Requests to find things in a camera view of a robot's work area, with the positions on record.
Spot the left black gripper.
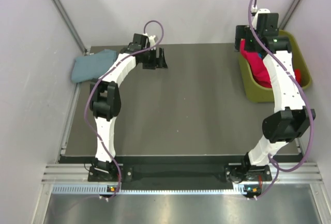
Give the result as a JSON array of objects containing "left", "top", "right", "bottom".
[{"left": 141, "top": 47, "right": 168, "bottom": 70}]

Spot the crimson red t-shirt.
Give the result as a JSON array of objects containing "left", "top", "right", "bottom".
[{"left": 239, "top": 39, "right": 272, "bottom": 88}]

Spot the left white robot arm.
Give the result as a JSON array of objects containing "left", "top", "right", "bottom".
[{"left": 88, "top": 33, "right": 168, "bottom": 182}]

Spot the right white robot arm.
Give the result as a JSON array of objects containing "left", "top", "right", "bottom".
[{"left": 225, "top": 9, "right": 316, "bottom": 184}]

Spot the olive green plastic bin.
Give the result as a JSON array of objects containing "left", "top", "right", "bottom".
[{"left": 238, "top": 30, "right": 312, "bottom": 102}]

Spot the bright red t-shirt in bin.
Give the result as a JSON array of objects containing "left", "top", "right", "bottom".
[{"left": 294, "top": 69, "right": 302, "bottom": 85}]

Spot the folded grey-blue t-shirt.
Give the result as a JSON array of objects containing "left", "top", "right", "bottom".
[{"left": 71, "top": 49, "right": 118, "bottom": 83}]

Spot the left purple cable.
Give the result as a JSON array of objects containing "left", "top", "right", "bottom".
[{"left": 84, "top": 20, "right": 165, "bottom": 200}]

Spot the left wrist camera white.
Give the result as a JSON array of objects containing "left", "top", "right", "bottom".
[{"left": 147, "top": 35, "right": 158, "bottom": 50}]

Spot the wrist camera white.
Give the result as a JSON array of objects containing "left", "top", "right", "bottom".
[
  {"left": 147, "top": 35, "right": 158, "bottom": 50},
  {"left": 251, "top": 5, "right": 270, "bottom": 29}
]

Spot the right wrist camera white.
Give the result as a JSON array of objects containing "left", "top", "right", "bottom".
[{"left": 251, "top": 5, "right": 270, "bottom": 29}]

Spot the right corner aluminium post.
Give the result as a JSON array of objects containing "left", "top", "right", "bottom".
[{"left": 279, "top": 0, "right": 318, "bottom": 29}]

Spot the corner aluminium post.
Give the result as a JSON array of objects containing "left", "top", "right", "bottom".
[
  {"left": 279, "top": 0, "right": 318, "bottom": 29},
  {"left": 51, "top": 0, "right": 87, "bottom": 55}
]

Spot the left corner aluminium post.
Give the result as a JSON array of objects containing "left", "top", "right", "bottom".
[{"left": 51, "top": 0, "right": 87, "bottom": 55}]

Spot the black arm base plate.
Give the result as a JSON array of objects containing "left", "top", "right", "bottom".
[{"left": 87, "top": 163, "right": 272, "bottom": 190}]

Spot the grey slotted cable duct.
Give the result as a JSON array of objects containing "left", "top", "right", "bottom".
[{"left": 52, "top": 184, "right": 259, "bottom": 195}]

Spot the aluminium front rail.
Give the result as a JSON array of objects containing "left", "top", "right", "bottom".
[{"left": 42, "top": 162, "right": 323, "bottom": 184}]

